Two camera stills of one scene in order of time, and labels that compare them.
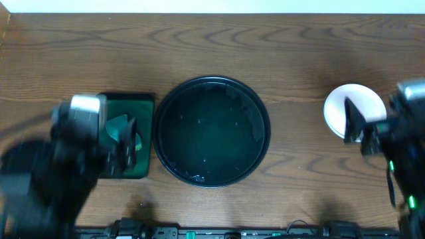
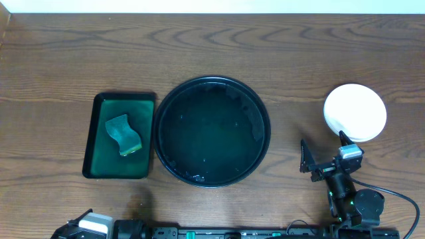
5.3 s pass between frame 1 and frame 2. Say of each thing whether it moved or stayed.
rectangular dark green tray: stayed
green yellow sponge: stayed
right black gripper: moved
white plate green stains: stayed
